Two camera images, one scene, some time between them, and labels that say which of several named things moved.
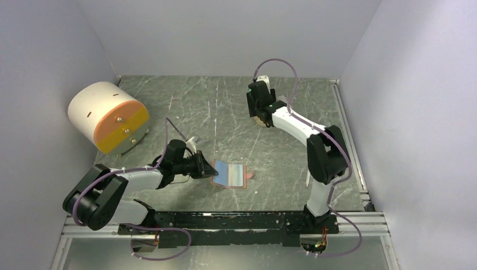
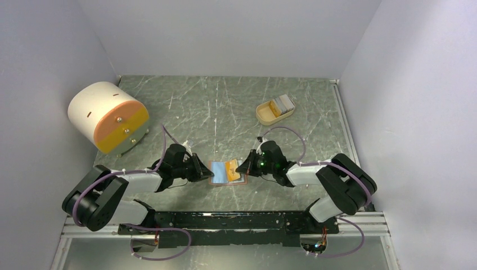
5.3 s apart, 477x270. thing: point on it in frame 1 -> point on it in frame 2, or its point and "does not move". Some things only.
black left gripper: [203, 169] does not move
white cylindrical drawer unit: [117, 121] does not move
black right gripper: [251, 106] -> [248, 164]
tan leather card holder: [231, 175] does not move
